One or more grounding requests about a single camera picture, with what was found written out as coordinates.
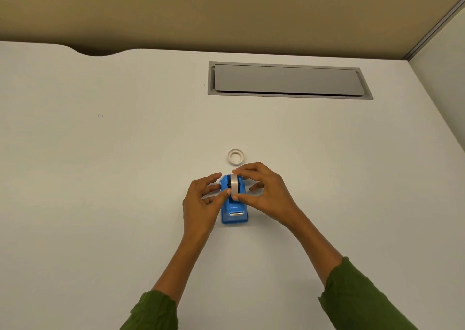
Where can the person's right hand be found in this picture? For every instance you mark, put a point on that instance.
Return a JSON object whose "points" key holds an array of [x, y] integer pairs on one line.
{"points": [[272, 195]]}

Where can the person's left hand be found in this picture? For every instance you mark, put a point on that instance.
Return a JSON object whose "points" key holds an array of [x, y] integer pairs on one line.
{"points": [[196, 210]]}

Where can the person's right thumb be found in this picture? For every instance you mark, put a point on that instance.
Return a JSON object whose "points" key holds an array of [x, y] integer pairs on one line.
{"points": [[247, 199]]}

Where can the person's left thumb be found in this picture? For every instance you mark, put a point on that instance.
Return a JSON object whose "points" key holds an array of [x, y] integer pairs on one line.
{"points": [[221, 200]]}

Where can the person's right middle finger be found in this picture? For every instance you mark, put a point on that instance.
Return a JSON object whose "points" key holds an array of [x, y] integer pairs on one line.
{"points": [[257, 186]]}

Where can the grey aluminium partition trim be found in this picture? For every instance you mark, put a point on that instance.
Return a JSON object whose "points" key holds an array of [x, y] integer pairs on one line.
{"points": [[432, 28]]}

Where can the empty white tape core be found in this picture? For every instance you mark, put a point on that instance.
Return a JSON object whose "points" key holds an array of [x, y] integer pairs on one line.
{"points": [[229, 156]]}

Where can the white tape roll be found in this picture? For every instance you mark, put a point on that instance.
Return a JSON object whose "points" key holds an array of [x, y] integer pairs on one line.
{"points": [[234, 185]]}

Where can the person's left middle finger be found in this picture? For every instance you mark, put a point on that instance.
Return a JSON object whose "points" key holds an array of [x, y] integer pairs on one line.
{"points": [[211, 190]]}

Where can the person's right forearm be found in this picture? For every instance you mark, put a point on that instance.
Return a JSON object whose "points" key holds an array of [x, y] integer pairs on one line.
{"points": [[338, 279]]}

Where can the beige desk partition panel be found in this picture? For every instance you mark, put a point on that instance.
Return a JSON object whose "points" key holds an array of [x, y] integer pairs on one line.
{"points": [[218, 10]]}

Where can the blue tape dispenser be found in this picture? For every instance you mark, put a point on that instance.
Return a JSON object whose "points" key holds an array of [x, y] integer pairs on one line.
{"points": [[235, 212]]}

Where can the person's left forearm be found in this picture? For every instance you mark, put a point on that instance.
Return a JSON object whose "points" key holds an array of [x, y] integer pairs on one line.
{"points": [[170, 279]]}

